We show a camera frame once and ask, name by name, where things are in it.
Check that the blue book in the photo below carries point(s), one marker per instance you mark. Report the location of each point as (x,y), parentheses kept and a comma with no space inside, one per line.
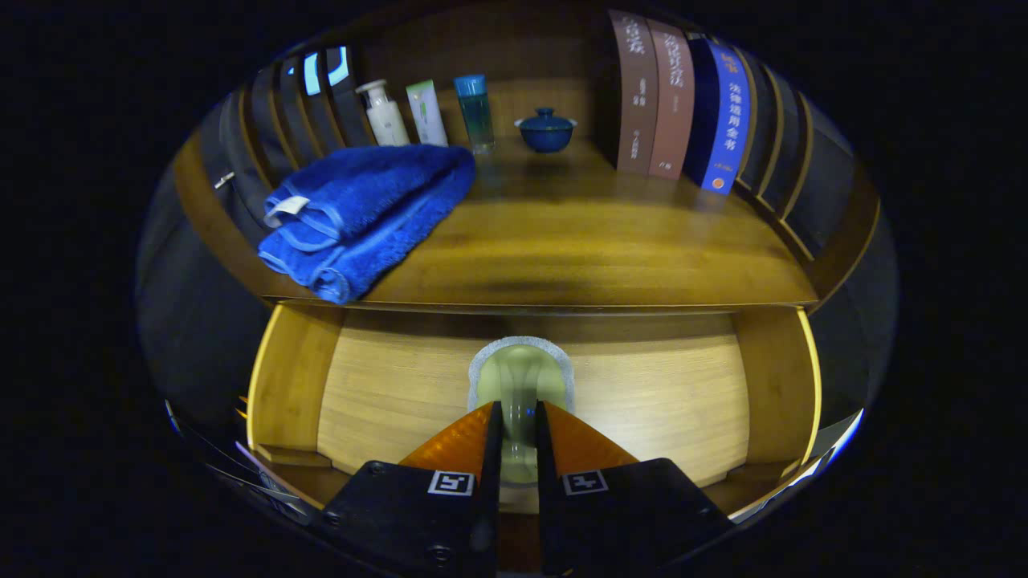
(727,120)

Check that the white green tube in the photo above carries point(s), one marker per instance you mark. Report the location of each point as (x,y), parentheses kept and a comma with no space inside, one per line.
(427,116)

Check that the folded blue towel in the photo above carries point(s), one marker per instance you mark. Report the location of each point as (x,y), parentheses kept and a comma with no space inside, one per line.
(361,209)

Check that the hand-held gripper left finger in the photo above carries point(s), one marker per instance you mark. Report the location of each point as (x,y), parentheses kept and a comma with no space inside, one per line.
(488,466)

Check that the reddish brown book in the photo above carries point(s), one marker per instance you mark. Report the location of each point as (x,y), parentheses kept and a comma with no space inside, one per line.
(673,104)

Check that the blue lidded teacup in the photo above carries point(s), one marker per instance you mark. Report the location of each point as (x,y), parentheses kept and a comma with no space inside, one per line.
(546,135)

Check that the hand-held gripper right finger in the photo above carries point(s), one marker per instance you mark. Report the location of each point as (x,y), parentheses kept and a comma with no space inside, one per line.
(546,466)

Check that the brown wooden drawer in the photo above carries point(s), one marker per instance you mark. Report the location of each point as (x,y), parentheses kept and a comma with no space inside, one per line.
(385,385)

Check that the white pump bottle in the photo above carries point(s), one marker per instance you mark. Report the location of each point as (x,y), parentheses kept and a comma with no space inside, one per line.
(387,120)

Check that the dark brown book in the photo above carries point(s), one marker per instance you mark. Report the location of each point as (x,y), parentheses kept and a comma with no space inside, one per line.
(637,96)

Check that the teal glass bottle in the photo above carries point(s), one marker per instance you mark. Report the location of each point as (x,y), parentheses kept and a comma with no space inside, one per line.
(475,116)

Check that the brown wooden cabinet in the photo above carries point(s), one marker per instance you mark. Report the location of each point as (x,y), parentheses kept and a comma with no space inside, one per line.
(514,56)

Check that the wooden countertop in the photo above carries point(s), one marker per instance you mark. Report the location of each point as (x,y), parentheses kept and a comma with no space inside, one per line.
(578,233)

